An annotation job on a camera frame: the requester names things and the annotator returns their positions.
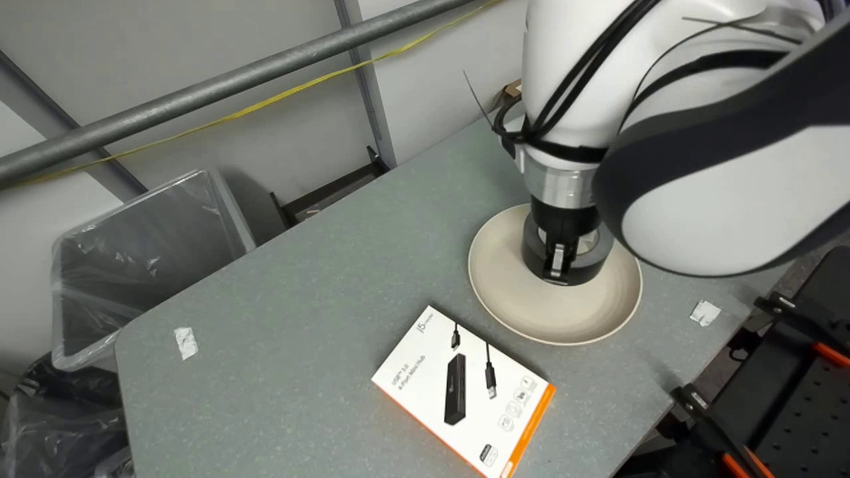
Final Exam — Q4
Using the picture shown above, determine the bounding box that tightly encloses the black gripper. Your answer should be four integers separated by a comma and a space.
526, 199, 609, 280

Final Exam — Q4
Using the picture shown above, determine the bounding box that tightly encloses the cream round plate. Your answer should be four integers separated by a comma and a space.
465, 202, 645, 347

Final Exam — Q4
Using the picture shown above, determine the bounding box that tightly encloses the white tape mark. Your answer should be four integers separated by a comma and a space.
174, 323, 202, 363

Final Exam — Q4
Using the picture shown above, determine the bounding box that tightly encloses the orange and white product box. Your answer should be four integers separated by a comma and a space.
369, 302, 560, 478

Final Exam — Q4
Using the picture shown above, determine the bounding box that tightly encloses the orange and black clamp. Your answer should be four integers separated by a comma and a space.
753, 292, 850, 372
670, 381, 778, 478

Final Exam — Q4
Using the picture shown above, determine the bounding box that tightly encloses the black perforated board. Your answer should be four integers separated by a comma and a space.
706, 246, 850, 478

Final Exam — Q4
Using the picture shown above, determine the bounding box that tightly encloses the long grey metal pole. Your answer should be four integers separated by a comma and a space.
0, 0, 489, 190

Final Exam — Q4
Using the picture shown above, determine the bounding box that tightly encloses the bin with clear plastic bag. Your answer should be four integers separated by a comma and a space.
48, 166, 260, 375

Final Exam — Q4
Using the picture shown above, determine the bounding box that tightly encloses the slanted grey metal strut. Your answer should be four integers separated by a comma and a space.
0, 51, 149, 205

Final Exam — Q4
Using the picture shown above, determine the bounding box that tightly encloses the black plastic bag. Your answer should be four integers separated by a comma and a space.
0, 351, 139, 478

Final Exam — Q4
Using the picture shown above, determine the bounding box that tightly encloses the black cable bundle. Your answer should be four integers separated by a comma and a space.
459, 0, 827, 166

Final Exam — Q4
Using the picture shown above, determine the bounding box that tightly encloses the black frame bar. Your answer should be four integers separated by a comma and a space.
279, 142, 393, 225

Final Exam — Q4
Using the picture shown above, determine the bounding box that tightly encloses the upright grey metal post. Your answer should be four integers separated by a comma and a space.
333, 0, 400, 170

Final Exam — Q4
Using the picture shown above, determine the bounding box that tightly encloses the yellow cable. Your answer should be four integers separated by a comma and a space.
25, 0, 510, 185

